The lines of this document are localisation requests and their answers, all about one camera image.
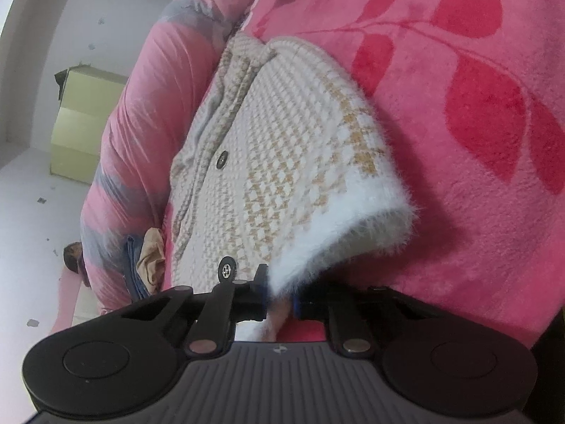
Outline beige white checked knit cardigan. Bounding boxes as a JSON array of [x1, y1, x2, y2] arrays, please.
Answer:
[[165, 35, 420, 341]]

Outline blue jeans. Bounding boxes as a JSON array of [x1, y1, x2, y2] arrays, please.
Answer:
[[124, 236, 153, 303]]

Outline dark brown object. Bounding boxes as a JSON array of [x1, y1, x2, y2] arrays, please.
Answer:
[[63, 242, 91, 288]]

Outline pink grey rolled quilt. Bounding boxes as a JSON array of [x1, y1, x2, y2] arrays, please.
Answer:
[[79, 0, 248, 310]]

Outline tan cloth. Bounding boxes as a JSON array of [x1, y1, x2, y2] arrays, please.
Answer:
[[136, 226, 167, 294]]

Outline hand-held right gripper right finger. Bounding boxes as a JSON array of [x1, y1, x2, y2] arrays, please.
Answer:
[[291, 285, 439, 358]]

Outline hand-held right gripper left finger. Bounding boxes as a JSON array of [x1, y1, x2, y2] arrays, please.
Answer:
[[119, 264, 270, 358]]

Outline yellow green cabinet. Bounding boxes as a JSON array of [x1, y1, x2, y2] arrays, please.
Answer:
[[49, 65, 129, 185]]

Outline pink floral bed sheet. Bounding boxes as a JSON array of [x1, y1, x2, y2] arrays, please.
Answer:
[[240, 0, 565, 345]]

